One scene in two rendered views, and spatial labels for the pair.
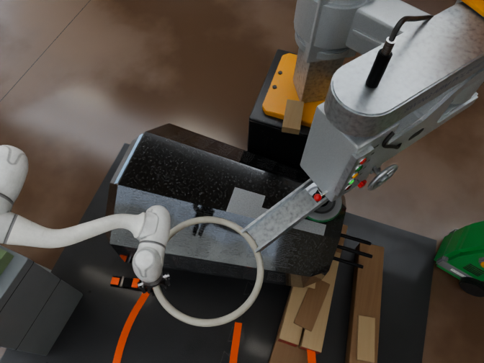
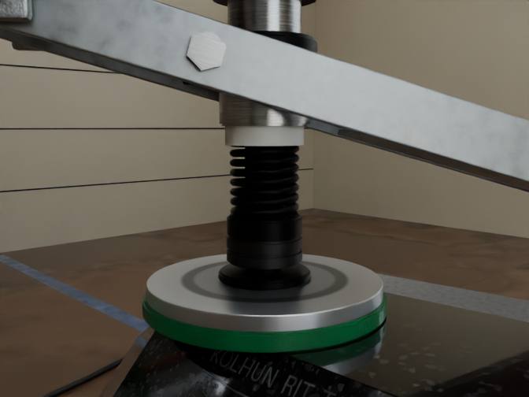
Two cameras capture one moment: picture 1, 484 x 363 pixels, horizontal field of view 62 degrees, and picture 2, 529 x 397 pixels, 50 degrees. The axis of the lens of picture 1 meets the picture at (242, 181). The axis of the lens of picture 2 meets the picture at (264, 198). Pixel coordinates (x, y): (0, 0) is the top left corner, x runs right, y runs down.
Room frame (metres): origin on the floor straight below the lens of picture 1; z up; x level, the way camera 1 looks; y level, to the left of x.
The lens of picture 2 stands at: (1.31, -0.17, 1.01)
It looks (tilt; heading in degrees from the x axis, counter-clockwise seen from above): 7 degrees down; 206
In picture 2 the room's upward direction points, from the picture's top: straight up
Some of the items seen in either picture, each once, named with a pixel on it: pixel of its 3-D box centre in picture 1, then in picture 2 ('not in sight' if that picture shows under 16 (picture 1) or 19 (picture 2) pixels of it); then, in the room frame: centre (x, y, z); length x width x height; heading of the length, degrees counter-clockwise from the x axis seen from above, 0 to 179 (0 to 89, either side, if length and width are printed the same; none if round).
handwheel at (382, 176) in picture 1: (377, 171); not in sight; (0.83, -0.56, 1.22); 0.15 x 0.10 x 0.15; 126
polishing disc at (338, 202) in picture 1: (320, 199); (264, 283); (0.86, -0.39, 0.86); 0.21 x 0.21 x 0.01
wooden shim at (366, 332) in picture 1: (366, 338); not in sight; (0.31, -0.77, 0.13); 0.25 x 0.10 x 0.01; 172
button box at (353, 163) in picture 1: (352, 172); not in sight; (0.73, -0.40, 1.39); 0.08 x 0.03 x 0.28; 126
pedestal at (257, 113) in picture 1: (301, 129); not in sight; (1.63, -0.40, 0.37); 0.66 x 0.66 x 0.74; 73
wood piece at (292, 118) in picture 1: (292, 117); not in sight; (1.41, -0.28, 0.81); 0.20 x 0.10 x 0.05; 171
